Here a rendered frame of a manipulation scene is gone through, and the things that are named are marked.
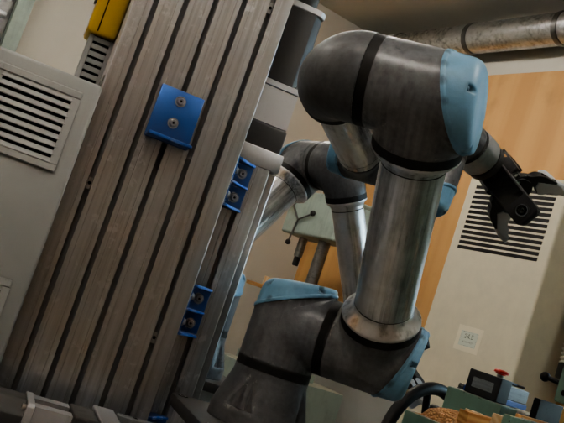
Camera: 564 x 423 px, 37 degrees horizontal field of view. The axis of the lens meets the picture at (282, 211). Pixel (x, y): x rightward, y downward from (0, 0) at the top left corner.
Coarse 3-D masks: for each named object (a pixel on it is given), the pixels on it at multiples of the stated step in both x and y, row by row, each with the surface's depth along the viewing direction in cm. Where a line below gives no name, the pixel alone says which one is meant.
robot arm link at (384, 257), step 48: (384, 48) 99; (432, 48) 100; (384, 96) 98; (432, 96) 96; (480, 96) 99; (384, 144) 102; (432, 144) 99; (384, 192) 107; (432, 192) 106; (384, 240) 110; (384, 288) 114; (336, 336) 122; (384, 336) 117; (384, 384) 120
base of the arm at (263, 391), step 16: (240, 352) 127; (240, 368) 125; (256, 368) 123; (272, 368) 123; (224, 384) 126; (240, 384) 123; (256, 384) 122; (272, 384) 122; (288, 384) 123; (304, 384) 125; (224, 400) 123; (240, 400) 123; (256, 400) 121; (272, 400) 122; (288, 400) 123; (304, 400) 126; (224, 416) 122; (240, 416) 121; (256, 416) 120; (272, 416) 121; (288, 416) 122; (304, 416) 126
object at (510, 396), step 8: (472, 368) 172; (472, 376) 172; (480, 376) 170; (488, 376) 169; (496, 376) 168; (472, 384) 171; (480, 384) 169; (488, 384) 168; (496, 384) 167; (504, 384) 167; (472, 392) 170; (480, 392) 169; (488, 392) 168; (496, 392) 166; (504, 392) 168; (512, 392) 171; (520, 392) 173; (528, 392) 175; (496, 400) 166; (504, 400) 168; (512, 400) 172; (520, 400) 174; (520, 408) 174
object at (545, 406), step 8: (536, 400) 162; (544, 400) 163; (536, 408) 162; (544, 408) 163; (552, 408) 165; (560, 408) 167; (528, 416) 166; (536, 416) 162; (544, 416) 164; (552, 416) 165; (560, 416) 167
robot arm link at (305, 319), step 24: (264, 288) 127; (288, 288) 124; (312, 288) 124; (264, 312) 125; (288, 312) 124; (312, 312) 124; (336, 312) 124; (264, 336) 124; (288, 336) 123; (312, 336) 122; (264, 360) 123; (288, 360) 123; (312, 360) 123
